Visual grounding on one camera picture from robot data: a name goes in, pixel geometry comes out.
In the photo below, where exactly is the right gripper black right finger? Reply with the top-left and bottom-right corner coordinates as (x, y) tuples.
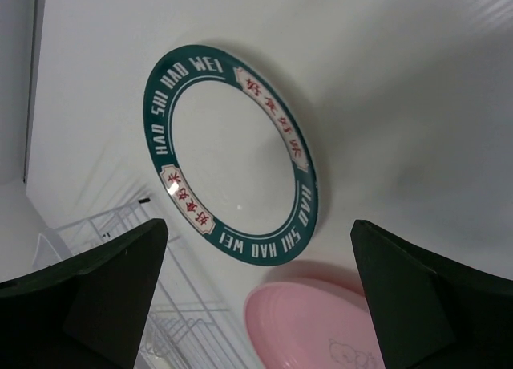
(350, 220), (512, 368)

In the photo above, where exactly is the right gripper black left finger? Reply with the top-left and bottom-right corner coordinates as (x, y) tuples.
(1, 219), (168, 368)

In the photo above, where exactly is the pink plastic plate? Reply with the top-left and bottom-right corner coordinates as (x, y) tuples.
(244, 278), (385, 369)

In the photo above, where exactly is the green rimmed white plate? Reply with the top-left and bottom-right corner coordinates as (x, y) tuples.
(143, 44), (319, 266)

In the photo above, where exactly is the white wire dish rack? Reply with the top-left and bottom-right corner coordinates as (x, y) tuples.
(33, 197), (261, 368)

